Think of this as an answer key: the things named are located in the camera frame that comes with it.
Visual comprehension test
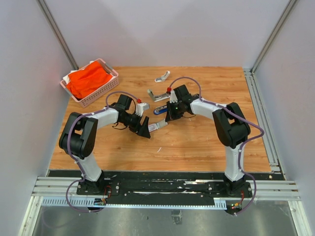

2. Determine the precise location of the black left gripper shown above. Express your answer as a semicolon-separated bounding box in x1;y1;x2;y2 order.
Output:
121;112;151;139

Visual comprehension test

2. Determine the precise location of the grey white stapler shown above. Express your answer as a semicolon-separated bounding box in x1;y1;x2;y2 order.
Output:
147;89;170;102

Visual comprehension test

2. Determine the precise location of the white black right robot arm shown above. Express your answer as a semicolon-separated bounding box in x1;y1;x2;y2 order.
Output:
165;85;252;197

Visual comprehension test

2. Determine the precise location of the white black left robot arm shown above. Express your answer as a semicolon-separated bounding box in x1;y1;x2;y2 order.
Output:
59;93;151;195

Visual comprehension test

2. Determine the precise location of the pink plastic basket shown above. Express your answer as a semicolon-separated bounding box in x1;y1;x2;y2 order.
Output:
60;59;119;108

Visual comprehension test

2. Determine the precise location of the orange cloth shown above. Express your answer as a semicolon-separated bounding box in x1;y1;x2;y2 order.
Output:
63;61;113;99

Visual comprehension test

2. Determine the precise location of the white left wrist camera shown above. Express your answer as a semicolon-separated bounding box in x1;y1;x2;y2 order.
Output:
135;103;150;117

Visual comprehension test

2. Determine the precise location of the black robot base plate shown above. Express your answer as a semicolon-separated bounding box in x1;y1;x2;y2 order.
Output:
46;169;264;205

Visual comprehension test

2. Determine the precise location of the grey slotted cable duct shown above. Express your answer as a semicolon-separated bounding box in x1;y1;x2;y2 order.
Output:
42;196;227;210

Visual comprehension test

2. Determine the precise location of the right aluminium frame post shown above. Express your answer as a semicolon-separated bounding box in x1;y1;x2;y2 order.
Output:
250;0;299;74

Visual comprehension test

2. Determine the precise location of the aluminium frame post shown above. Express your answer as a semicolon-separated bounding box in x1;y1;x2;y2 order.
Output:
36;0;79;69
250;0;299;74

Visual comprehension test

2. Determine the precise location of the left aluminium frame post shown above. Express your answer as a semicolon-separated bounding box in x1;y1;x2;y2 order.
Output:
36;0;79;69

